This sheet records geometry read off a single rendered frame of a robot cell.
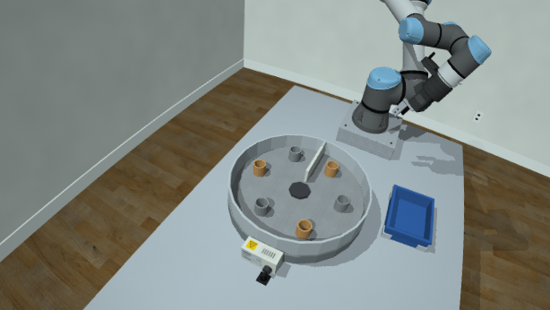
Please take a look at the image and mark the bronze bushing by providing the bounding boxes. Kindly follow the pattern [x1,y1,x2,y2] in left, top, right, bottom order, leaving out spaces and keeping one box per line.
[324,160,339,177]
[296,220,312,239]
[254,159,266,177]

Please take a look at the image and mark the blue crate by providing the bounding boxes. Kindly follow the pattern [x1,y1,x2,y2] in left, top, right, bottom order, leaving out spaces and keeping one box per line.
[381,185,434,252]

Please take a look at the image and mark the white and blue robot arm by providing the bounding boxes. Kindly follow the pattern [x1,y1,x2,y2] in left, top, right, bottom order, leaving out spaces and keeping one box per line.
[352,0,492,133]

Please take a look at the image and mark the grey metal bushing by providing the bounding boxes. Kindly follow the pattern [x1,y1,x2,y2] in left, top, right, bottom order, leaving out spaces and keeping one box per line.
[254,197,269,216]
[333,194,349,212]
[288,146,301,162]

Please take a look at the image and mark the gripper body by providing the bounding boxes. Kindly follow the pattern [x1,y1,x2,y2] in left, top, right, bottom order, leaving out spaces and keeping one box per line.
[408,52,464,112]

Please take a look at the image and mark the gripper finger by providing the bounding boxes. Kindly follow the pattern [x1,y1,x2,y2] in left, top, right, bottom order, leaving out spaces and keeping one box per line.
[400,107,410,116]
[392,99,414,116]

